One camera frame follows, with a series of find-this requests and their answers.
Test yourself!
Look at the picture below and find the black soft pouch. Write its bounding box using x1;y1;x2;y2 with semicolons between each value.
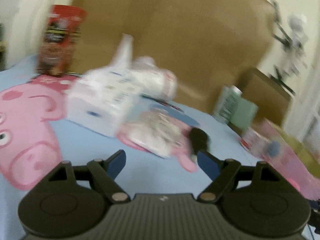
187;127;209;163

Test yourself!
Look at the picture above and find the pink white round cup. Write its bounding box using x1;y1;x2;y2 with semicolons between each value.
240;127;281;158

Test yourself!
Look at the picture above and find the teal green small box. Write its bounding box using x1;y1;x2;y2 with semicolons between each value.
230;98;258;131

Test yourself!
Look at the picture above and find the pink gold storage box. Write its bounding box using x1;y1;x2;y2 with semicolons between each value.
258;119;319;200

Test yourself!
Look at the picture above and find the white pink packet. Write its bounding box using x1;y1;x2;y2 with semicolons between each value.
117;106;200;158

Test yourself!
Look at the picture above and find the white plastic bag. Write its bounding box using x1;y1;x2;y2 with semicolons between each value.
66;34;177;137

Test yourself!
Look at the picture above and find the blue pig cartoon mat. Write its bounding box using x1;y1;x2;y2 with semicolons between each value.
0;55;320;240

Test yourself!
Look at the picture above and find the brown chair back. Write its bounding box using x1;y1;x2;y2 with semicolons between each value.
236;68;291;126

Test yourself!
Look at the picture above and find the white power strip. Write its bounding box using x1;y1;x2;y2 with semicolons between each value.
269;0;311;95

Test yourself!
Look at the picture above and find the red snack canister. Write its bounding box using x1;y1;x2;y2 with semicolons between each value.
36;4;87;76

